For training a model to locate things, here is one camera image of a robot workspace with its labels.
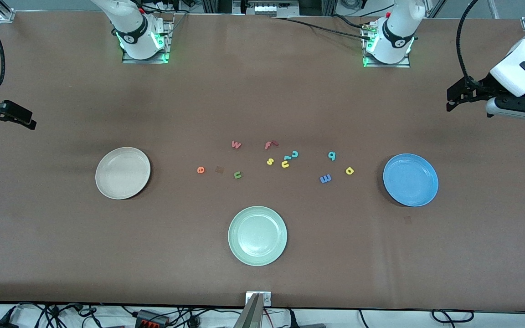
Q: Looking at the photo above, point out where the blue round plate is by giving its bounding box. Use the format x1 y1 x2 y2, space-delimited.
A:
383 154 439 207

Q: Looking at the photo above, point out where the beige round plate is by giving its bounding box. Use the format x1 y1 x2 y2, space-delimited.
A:
95 147 151 200

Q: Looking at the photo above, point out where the silver connector box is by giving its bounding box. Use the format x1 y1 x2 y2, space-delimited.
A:
233 0 300 17

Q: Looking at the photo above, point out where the black red power adapter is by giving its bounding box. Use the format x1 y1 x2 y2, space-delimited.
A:
135 310 170 327

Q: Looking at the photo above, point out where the pale green round plate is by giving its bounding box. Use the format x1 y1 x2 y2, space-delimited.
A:
228 206 288 267

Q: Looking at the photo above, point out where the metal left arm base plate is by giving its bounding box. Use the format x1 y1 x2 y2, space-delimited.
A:
363 20 412 69

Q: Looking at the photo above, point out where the short black table cable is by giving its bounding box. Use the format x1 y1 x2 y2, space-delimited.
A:
331 14 372 30

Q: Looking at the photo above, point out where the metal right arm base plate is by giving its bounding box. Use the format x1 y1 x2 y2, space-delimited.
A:
121 14 174 65

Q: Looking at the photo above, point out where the long black table cable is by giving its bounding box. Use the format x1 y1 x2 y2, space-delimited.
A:
272 17 372 41

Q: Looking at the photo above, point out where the black looped floor cable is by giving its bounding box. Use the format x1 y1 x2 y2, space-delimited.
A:
431 309 475 324

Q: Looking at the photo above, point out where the grey aluminium camera post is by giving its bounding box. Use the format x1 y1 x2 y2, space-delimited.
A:
233 292 272 328

